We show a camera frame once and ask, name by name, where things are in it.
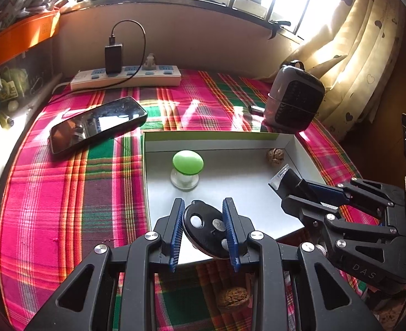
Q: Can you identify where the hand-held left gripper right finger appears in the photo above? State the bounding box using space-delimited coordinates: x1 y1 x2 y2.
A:
222 197 384 331

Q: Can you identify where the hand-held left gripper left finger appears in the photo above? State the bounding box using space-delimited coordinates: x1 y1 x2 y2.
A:
23 198 186 331

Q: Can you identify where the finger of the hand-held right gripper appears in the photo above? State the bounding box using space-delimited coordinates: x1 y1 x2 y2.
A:
280 195 402 249
301 177 405 209

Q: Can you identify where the black round disc with holes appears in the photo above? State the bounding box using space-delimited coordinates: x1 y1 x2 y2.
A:
183 200 233 259

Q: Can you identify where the black rectangular device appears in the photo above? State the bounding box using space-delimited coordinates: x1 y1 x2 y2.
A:
268 166 315 202

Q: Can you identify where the white green-edged box tray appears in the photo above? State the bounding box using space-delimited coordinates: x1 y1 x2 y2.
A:
141 131 328 266

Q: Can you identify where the brown walnut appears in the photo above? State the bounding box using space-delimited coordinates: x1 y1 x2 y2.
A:
266 148 285 166
217 287 250 313

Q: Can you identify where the green mushroom-shaped lamp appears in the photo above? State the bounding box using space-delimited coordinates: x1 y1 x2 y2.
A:
170 150 204 191

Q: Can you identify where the grey portable heater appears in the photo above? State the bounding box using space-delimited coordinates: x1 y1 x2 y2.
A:
264 60 326 133

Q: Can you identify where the plaid tablecloth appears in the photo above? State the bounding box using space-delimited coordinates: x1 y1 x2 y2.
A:
0 69 379 331

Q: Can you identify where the black smartphone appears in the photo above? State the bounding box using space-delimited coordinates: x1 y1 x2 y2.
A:
48 97 148 154

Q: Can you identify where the cream heart-print curtain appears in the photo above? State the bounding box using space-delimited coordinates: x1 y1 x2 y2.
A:
258 0 406 142

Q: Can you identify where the white power strip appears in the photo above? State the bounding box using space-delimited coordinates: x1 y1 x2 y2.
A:
70 65 183 92

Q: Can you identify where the black window clip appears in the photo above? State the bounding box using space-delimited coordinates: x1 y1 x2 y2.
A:
268 19 291 40

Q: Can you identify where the white plug adapter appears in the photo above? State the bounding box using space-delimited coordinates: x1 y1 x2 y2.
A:
141 53 157 73

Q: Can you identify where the black charger plug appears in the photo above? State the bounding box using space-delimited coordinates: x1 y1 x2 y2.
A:
104 44 123 74

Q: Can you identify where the green printed small package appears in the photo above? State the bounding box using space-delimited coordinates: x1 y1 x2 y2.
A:
0 67 29 102

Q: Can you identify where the orange plastic tray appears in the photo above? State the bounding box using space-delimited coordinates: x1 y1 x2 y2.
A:
0 10 61 71

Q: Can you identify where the white power strip cord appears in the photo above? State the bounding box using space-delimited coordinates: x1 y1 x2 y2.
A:
53 79 73 95

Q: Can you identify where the black charger cable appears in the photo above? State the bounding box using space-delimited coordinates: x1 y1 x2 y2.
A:
110 20 146 87

